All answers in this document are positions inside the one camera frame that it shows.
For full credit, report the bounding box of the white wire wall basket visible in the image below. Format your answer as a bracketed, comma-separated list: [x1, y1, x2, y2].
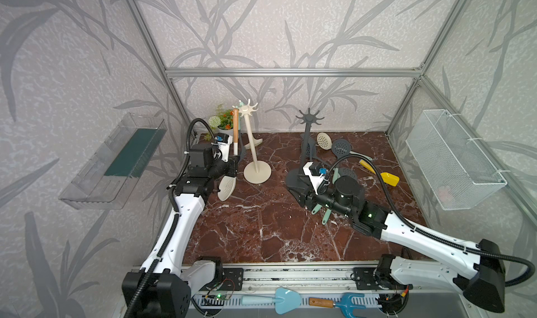
[406, 109, 507, 211]

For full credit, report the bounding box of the yellow plastic scoop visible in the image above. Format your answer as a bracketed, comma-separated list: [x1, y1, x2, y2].
[359, 159, 400, 187]

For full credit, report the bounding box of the cream utensil under grey skimmer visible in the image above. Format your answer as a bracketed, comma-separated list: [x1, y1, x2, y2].
[322, 209, 331, 225]

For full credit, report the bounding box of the white pot with flowers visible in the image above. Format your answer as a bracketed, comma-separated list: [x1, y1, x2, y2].
[207, 104, 234, 138]

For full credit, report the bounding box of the dark grey utensil rack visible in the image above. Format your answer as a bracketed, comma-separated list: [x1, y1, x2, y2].
[285, 108, 323, 194]

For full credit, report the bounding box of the cream utensil rack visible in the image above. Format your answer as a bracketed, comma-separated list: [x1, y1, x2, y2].
[239, 112, 272, 185]

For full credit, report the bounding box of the grey slotted spatula mint handle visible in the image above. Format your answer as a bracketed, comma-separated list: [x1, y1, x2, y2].
[306, 136, 315, 162]

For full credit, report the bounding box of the blue garden fork wooden handle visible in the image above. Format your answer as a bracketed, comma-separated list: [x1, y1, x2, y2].
[309, 292, 366, 318]

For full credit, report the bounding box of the clear plastic wall tray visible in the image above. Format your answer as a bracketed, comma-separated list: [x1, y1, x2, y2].
[59, 113, 167, 210]

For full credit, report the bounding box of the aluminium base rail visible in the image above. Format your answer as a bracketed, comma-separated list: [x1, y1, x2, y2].
[223, 261, 377, 295]

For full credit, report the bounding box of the cream skimmer wooden handle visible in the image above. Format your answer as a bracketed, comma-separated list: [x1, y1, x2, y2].
[217, 107, 241, 202]

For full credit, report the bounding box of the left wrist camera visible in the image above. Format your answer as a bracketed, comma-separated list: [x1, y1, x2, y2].
[214, 133, 233, 162]

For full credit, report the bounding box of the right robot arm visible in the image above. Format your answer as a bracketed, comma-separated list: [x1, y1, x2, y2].
[285, 162, 536, 313]

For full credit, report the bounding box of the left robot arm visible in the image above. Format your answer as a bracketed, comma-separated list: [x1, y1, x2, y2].
[122, 122, 241, 317]

